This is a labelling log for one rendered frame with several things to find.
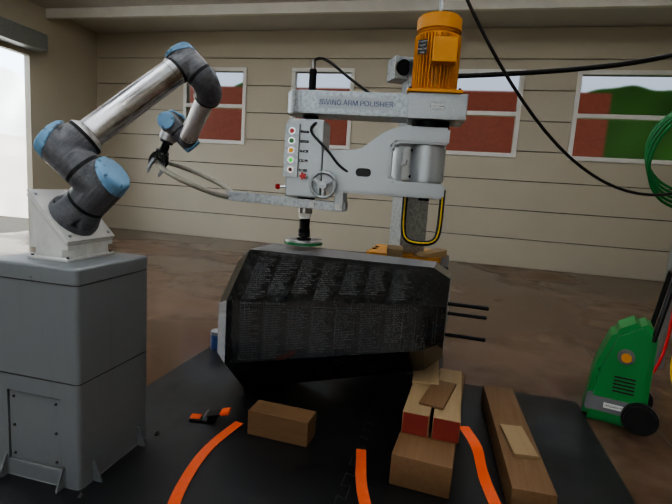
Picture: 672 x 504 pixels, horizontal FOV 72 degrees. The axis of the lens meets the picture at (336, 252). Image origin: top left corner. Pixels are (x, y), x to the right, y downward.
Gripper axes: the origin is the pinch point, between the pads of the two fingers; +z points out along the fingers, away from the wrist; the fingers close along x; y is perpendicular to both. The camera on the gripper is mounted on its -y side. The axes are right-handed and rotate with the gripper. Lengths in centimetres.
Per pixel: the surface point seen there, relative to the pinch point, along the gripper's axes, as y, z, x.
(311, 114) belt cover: 28, -68, 61
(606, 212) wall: -275, -168, 675
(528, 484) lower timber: 180, 23, 154
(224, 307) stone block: 63, 40, 52
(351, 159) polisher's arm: 47, -56, 86
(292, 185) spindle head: 37, -29, 66
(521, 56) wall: -411, -334, 472
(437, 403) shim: 135, 24, 139
